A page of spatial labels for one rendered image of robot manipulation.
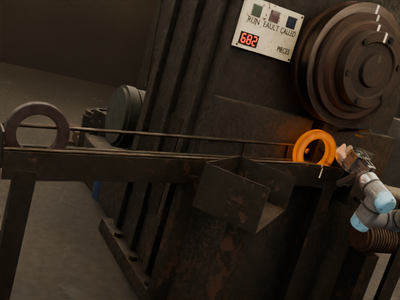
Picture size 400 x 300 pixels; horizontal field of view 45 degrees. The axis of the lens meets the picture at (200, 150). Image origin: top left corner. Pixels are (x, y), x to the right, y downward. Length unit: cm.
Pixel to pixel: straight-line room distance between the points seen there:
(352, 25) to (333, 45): 10
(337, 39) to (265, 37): 26
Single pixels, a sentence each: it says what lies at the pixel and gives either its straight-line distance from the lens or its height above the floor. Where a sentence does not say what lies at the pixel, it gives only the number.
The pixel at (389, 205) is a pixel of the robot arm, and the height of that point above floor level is 68.
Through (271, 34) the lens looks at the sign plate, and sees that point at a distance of 184.
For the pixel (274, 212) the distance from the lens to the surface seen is 153.
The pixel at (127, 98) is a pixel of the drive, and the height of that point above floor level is 62.
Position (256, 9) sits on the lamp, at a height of 120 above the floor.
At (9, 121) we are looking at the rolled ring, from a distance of 146.
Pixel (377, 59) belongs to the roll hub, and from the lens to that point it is 188.
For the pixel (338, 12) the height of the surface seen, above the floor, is 127.
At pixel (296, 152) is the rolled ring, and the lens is 191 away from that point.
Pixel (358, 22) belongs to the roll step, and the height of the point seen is 126.
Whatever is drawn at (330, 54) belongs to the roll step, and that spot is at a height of 113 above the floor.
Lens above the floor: 103
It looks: 12 degrees down
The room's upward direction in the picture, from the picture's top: 16 degrees clockwise
